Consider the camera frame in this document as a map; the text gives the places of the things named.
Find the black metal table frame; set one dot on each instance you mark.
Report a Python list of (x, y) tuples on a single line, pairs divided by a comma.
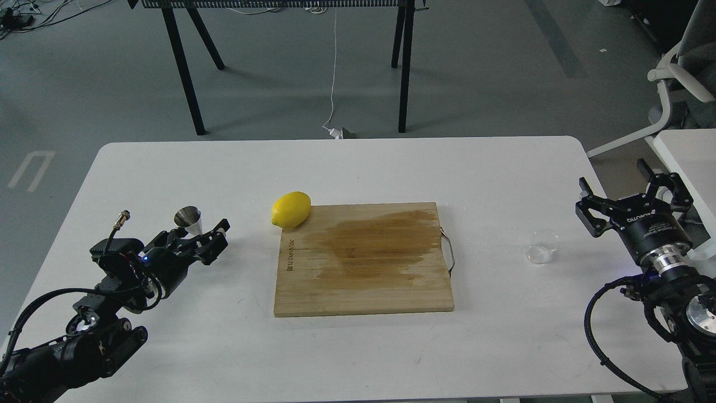
[(283, 47)]

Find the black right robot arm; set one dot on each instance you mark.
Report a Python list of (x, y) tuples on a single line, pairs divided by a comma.
[(678, 301)]

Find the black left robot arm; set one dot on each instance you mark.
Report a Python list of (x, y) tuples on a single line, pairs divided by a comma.
[(97, 342)]

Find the steel double jigger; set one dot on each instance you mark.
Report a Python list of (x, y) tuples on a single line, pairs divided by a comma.
[(189, 218)]

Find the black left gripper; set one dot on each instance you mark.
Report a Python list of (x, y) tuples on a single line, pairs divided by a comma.
[(166, 258)]

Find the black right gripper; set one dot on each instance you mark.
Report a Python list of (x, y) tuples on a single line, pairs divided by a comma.
[(643, 222)]

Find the yellow lemon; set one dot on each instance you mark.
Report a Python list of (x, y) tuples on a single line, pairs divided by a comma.
[(290, 210)]

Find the small clear glass cup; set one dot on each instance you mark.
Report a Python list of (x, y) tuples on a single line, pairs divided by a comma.
[(542, 247)]

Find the white side table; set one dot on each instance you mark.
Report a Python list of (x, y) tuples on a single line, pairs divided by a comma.
[(691, 153)]

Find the wooden cutting board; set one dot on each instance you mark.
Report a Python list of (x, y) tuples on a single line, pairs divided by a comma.
[(363, 259)]

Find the white office chair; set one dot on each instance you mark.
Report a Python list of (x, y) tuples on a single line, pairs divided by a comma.
[(685, 81)]

